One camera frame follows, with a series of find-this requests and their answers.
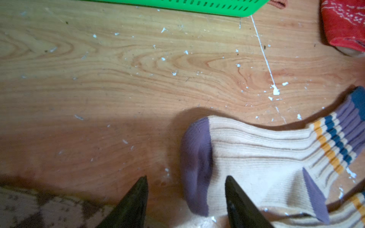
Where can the brown argyle sock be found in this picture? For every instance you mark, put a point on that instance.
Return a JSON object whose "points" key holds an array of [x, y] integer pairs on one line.
{"points": [[26, 208]]}

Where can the cream purple striped sock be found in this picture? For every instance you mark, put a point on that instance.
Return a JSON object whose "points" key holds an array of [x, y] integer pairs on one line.
{"points": [[263, 161], [309, 200]]}

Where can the green plastic basket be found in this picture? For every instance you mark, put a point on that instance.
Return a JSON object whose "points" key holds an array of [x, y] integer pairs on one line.
{"points": [[231, 8]]}

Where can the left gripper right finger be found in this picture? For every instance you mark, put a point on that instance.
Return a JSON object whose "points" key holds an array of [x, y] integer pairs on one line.
{"points": [[242, 213]]}

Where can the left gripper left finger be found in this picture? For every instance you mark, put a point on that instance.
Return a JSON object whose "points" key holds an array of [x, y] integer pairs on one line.
{"points": [[130, 212]]}

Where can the red snowflake christmas sock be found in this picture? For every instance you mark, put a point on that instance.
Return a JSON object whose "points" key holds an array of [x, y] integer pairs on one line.
{"points": [[344, 26]]}

